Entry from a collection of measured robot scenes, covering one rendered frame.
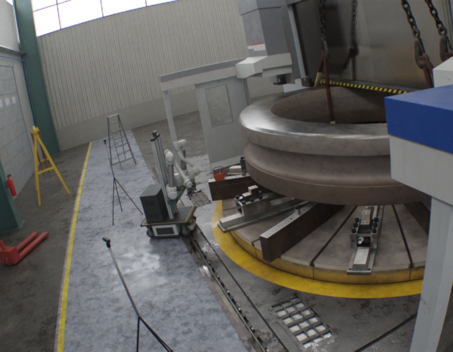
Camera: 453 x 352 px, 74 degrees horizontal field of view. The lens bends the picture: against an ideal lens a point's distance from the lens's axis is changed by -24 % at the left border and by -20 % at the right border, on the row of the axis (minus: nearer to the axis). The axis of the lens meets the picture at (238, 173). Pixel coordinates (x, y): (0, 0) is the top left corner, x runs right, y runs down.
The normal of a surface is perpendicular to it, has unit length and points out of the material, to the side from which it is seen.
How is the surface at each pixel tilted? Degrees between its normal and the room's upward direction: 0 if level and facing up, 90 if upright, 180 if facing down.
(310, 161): 90
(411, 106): 90
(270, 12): 90
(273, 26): 90
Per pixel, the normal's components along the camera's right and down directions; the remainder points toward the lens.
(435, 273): -0.92, 0.27
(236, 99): 0.34, 0.25
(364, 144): -0.40, 0.37
